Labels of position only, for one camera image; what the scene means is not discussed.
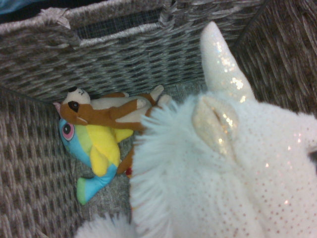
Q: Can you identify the dark grey woven fabric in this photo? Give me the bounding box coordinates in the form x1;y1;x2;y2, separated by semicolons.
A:
0;0;164;40

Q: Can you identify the light blue object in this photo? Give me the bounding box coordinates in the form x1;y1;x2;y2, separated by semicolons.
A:
0;0;28;15

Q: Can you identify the brown and cream dog plush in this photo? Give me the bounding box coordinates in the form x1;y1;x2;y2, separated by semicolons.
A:
53;84;173;175

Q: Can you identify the white sparkly unicorn plush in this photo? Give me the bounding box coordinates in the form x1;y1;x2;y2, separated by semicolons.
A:
74;21;317;238

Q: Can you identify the grey wicker basket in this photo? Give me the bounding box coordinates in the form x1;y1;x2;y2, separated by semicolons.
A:
0;0;317;238

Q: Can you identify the blue and yellow fish plush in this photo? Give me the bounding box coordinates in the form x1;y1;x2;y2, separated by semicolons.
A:
58;118;134;205

